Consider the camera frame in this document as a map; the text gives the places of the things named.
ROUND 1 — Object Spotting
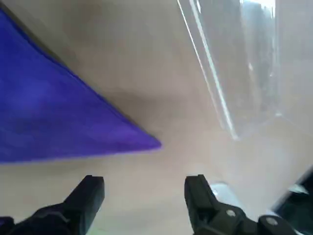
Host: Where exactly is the purple towel with loop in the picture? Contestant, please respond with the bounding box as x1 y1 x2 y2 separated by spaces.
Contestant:
0 8 163 164

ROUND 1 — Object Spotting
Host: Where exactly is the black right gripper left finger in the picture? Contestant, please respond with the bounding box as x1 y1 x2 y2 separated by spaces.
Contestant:
0 175 105 235

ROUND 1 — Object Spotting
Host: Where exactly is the clear plastic bottle blue cap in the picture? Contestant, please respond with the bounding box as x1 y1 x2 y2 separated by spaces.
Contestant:
210 181 269 221

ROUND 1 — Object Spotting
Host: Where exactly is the clear acrylic stepped rack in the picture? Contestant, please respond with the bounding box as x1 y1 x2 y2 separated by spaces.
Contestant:
177 0 313 142

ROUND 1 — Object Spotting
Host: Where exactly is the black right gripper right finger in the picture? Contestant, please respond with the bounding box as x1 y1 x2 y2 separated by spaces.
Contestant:
184 174 298 235

